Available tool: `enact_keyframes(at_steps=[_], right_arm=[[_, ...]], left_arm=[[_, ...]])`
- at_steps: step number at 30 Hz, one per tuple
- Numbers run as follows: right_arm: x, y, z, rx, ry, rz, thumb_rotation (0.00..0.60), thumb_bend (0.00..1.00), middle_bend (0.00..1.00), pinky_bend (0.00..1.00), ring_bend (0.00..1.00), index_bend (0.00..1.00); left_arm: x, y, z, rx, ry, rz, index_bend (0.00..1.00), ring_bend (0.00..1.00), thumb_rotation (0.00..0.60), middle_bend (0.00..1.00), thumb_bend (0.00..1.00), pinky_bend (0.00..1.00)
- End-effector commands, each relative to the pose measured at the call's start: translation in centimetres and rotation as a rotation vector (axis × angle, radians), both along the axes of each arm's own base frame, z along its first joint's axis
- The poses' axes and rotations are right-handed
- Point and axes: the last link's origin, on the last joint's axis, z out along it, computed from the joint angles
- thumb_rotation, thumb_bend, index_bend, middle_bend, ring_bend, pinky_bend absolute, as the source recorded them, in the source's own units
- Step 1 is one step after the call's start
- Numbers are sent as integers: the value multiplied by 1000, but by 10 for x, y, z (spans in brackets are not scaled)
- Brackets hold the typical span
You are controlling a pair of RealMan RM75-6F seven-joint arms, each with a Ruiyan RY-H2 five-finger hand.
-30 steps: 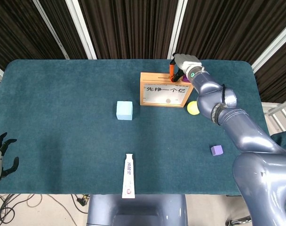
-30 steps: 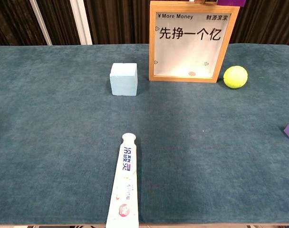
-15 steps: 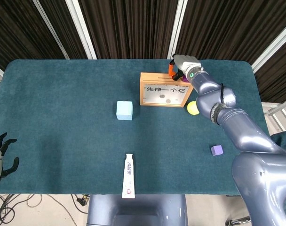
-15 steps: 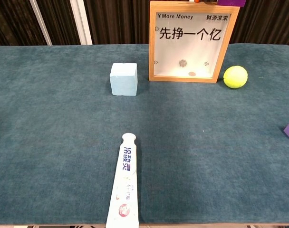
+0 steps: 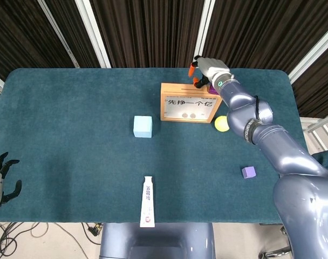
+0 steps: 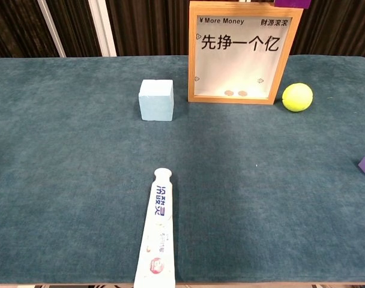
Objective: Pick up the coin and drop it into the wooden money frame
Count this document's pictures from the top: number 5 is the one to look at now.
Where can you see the black power plug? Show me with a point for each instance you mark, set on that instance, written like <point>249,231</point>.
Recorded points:
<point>95,229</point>

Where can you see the purple block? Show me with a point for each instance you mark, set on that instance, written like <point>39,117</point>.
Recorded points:
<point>213,90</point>

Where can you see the wide white frame post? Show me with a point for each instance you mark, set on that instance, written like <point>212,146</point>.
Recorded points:
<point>94,32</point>
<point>312,51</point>
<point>205,27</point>

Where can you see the chrome chair base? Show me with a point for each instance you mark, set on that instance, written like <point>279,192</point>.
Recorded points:
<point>274,252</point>

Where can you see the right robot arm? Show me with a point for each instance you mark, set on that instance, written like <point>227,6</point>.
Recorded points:
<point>282,151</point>

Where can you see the dark pleated curtain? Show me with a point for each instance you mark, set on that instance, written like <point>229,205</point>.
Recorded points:
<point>153,27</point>

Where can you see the light blue foam cube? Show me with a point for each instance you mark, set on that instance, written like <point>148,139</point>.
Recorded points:
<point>143,126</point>

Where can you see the small purple cube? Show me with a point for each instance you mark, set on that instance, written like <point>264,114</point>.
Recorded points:
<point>248,172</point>

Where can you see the teal table cloth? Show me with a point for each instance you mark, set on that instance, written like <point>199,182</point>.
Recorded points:
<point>72,148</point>

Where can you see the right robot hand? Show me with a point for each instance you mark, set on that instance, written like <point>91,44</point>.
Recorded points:
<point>212,67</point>

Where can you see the yellow tennis ball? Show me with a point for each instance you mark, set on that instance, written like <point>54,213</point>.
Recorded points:
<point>221,124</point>

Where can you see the white toothpaste tube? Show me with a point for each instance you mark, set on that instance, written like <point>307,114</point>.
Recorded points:
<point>147,205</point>

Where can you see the wooden framed coin box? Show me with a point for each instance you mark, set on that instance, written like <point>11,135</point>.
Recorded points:
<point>180,90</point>

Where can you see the aluminium frame rack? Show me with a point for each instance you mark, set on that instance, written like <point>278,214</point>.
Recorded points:
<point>319,129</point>

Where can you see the blue-grey robot torso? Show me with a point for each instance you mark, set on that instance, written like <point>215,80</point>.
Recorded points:
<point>158,242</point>

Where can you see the thin white frame post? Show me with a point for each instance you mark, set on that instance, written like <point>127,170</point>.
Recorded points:
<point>58,35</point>

